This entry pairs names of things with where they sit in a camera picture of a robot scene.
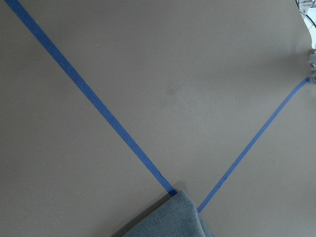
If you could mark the pink and grey towel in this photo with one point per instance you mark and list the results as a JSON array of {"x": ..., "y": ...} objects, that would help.
[{"x": 178, "y": 217}]

